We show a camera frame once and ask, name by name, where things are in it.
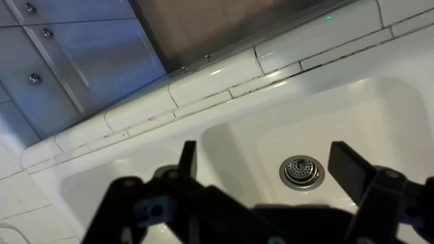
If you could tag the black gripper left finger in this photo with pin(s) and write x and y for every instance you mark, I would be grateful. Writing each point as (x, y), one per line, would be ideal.
(181, 212)

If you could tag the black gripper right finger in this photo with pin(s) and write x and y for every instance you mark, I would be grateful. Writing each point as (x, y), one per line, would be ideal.
(384, 199)

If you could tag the metal sink drain strainer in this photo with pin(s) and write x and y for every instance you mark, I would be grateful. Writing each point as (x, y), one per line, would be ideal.
(302, 173)

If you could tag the white double basin sink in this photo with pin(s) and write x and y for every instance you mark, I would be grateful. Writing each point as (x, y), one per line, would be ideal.
(272, 131)

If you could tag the grey panelled cabinet front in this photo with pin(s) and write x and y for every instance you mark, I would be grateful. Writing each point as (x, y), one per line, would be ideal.
(103, 55)

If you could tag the round metal cabinet knob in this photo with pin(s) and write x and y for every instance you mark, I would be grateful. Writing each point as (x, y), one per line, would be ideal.
(30, 7)
(36, 78)
(48, 33)

